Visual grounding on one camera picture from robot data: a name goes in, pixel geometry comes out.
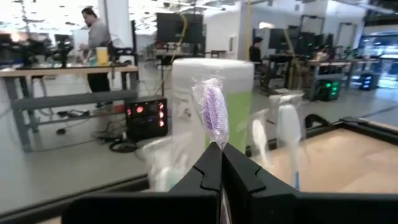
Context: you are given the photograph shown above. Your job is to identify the black aluminium table frame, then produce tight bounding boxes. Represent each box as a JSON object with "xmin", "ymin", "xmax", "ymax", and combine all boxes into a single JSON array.
[{"xmin": 0, "ymin": 113, "xmax": 398, "ymax": 224}]

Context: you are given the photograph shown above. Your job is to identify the black computer with red lights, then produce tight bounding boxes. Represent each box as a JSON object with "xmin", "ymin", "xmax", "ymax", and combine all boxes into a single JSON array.
[{"xmin": 123, "ymin": 95, "xmax": 169, "ymax": 142}]

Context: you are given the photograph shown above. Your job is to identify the black computer monitor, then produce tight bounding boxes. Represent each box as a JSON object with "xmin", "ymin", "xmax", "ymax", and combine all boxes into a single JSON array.
[
  {"xmin": 155, "ymin": 11, "xmax": 205, "ymax": 45},
  {"xmin": 269, "ymin": 27, "xmax": 335, "ymax": 50}
]

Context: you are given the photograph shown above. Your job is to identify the green disinfecting wipes canister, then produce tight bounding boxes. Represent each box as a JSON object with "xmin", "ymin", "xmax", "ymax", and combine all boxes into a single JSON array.
[{"xmin": 170, "ymin": 57, "xmax": 255, "ymax": 155}]

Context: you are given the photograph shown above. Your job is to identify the black computer with blue lights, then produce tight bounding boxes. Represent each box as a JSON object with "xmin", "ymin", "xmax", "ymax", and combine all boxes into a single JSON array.
[{"xmin": 359, "ymin": 72, "xmax": 381, "ymax": 91}]

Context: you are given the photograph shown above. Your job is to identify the blue toothbrush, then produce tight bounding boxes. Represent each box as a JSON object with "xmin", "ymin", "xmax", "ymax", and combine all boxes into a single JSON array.
[{"xmin": 273, "ymin": 92, "xmax": 305, "ymax": 191}]

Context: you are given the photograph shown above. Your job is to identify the black computer with green lights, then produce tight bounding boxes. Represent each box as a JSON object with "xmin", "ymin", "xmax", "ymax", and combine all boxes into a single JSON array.
[{"xmin": 316, "ymin": 78, "xmax": 342, "ymax": 103}]

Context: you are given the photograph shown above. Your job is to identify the wooden workbench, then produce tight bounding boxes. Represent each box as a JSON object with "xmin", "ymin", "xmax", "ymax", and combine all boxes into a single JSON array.
[
  {"xmin": 0, "ymin": 63, "xmax": 140, "ymax": 154},
  {"xmin": 306, "ymin": 57, "xmax": 383, "ymax": 100}
]

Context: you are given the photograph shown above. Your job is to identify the yellow container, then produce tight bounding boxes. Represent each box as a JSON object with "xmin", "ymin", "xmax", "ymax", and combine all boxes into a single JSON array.
[{"xmin": 95, "ymin": 45, "xmax": 110, "ymax": 67}]

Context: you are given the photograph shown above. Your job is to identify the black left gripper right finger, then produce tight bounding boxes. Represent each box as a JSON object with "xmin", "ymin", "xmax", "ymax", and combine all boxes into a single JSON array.
[{"xmin": 222, "ymin": 142, "xmax": 299, "ymax": 224}]

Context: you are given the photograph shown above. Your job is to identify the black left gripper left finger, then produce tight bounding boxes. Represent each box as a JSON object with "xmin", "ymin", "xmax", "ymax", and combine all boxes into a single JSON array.
[{"xmin": 169, "ymin": 142, "xmax": 223, "ymax": 224}]

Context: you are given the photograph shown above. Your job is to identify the purple toothbrush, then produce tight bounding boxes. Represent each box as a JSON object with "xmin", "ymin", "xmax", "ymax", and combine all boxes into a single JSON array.
[{"xmin": 190, "ymin": 77, "xmax": 231, "ymax": 151}]

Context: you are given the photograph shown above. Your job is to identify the black power cables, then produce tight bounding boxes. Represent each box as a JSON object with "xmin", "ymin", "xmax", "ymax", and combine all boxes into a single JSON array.
[{"xmin": 108, "ymin": 138, "xmax": 139, "ymax": 154}]

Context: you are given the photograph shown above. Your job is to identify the person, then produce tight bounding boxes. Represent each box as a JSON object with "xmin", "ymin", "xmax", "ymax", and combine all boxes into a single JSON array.
[
  {"xmin": 248, "ymin": 35, "xmax": 266, "ymax": 63},
  {"xmin": 78, "ymin": 6, "xmax": 113, "ymax": 94}
]

